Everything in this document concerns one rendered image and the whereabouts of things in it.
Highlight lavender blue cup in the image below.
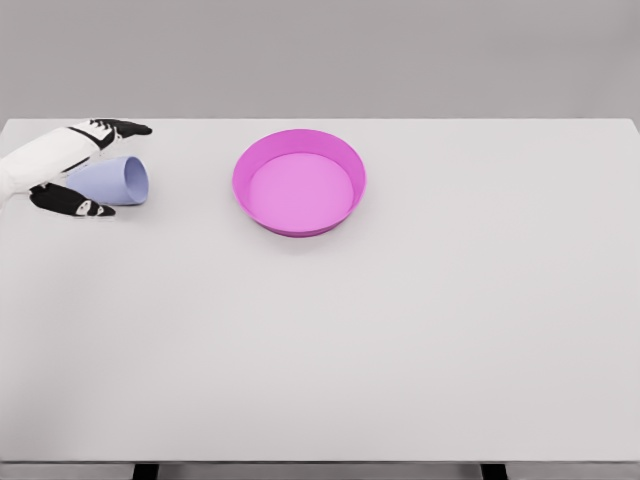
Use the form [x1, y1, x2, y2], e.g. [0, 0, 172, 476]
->
[64, 155, 150, 207]

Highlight pink round plate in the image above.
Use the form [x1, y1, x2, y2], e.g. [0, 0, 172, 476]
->
[231, 128, 367, 239]

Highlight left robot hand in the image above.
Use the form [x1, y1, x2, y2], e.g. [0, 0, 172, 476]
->
[12, 117, 154, 219]

